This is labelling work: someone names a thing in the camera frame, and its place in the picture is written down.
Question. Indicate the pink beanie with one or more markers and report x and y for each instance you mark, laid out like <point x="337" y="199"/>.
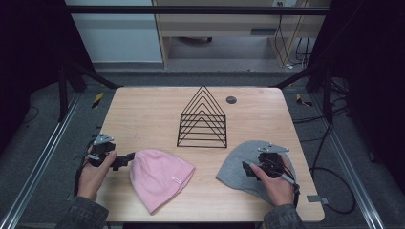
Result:
<point x="159" y="181"/>

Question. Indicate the black metal stand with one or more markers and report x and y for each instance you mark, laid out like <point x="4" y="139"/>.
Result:
<point x="63" y="92"/>
<point x="326" y="92"/>

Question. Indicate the white cabinet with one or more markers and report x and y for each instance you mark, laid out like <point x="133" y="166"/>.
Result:
<point x="121" y="38"/>

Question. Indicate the black horizontal frame bar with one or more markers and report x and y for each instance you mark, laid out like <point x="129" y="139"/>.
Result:
<point x="191" y="10"/>

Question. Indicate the grey beanie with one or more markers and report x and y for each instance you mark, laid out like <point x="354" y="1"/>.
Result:
<point x="234" y="173"/>

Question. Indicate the person's left hand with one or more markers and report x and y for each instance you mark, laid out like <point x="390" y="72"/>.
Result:
<point x="94" y="178"/>

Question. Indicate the yellow and black tape strip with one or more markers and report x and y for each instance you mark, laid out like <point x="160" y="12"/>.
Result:
<point x="97" y="100"/>
<point x="302" y="101"/>

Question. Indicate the grey round table grommet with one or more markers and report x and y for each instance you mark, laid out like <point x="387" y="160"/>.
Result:
<point x="231" y="100"/>

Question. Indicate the light wooden desk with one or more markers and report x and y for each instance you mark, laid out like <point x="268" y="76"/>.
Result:
<point x="223" y="27"/>

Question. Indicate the grey metal bracket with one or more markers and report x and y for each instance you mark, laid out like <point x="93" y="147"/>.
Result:
<point x="318" y="199"/>

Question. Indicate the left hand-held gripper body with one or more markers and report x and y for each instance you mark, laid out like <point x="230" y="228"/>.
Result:
<point x="103" y="147"/>

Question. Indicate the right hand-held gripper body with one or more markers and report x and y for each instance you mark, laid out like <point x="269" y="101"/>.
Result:
<point x="272" y="163"/>

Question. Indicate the person's right hand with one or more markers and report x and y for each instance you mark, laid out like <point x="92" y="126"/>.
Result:
<point x="273" y="189"/>

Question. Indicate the dark curtain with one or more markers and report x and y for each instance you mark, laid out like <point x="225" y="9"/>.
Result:
<point x="372" y="79"/>
<point x="28" y="57"/>

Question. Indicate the aluminium rail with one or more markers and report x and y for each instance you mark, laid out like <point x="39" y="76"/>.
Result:
<point x="41" y="152"/>
<point x="347" y="159"/>

